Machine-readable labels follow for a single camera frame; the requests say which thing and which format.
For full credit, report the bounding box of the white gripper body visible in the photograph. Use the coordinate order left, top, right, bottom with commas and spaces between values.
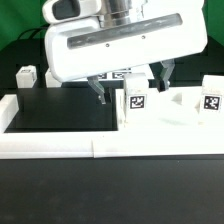
42, 0, 207, 82

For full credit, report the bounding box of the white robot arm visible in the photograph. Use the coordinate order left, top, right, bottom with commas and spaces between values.
42, 0, 207, 100

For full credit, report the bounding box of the black cable thick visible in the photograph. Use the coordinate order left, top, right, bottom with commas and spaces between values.
16, 26, 49, 41

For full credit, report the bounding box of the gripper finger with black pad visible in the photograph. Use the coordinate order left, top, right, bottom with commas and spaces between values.
150, 59, 175, 92
87, 76, 111, 104

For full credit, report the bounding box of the white sheet with fiducial markers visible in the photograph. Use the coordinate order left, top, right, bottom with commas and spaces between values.
71, 68, 155, 83

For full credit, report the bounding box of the white square table top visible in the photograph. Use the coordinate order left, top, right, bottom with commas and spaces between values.
115, 86, 224, 131

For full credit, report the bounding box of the white U-shaped obstacle fence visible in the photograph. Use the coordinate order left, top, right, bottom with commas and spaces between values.
0, 94, 224, 159

